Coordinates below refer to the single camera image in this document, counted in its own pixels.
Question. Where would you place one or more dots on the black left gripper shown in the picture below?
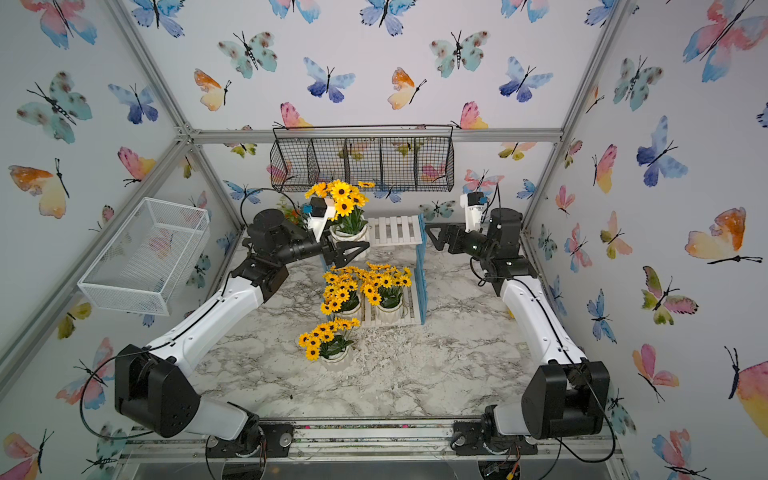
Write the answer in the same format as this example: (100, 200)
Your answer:
(339, 250)

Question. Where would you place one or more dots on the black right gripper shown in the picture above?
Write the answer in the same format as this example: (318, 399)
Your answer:
(452, 232)

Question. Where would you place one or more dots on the sunflower pot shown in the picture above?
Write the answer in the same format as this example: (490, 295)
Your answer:
(349, 223)
(383, 287)
(341, 299)
(329, 340)

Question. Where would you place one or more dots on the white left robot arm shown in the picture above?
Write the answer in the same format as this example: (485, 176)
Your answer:
(152, 386)

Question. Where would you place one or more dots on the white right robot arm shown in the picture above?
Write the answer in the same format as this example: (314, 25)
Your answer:
(567, 394)

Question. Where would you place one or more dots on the blue white wooden shelf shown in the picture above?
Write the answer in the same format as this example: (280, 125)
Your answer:
(397, 249)

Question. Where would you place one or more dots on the orange flower green plant pot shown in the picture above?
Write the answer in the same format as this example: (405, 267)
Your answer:
(295, 215)

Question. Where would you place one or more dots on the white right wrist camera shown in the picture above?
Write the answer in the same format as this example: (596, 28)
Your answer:
(473, 205)

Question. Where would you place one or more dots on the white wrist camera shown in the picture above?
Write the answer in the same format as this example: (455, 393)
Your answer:
(473, 205)
(319, 212)

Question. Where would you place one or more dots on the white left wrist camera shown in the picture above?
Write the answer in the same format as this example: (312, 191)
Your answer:
(319, 212)

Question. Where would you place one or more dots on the black wire wall basket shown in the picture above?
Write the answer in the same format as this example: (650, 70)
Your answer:
(400, 158)

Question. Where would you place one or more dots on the white mesh wall basket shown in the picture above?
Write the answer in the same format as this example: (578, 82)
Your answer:
(152, 251)

